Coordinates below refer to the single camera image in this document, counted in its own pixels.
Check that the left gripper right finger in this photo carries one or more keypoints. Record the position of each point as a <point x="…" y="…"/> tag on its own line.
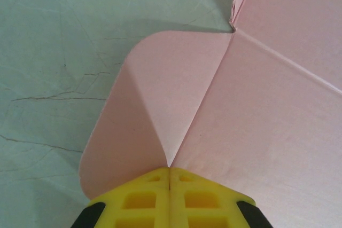
<point x="208" y="201"/>

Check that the pink paper box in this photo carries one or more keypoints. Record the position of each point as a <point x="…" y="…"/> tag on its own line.
<point x="240" y="105"/>

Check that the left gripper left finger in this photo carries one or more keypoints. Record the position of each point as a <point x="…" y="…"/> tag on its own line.
<point x="133" y="201"/>

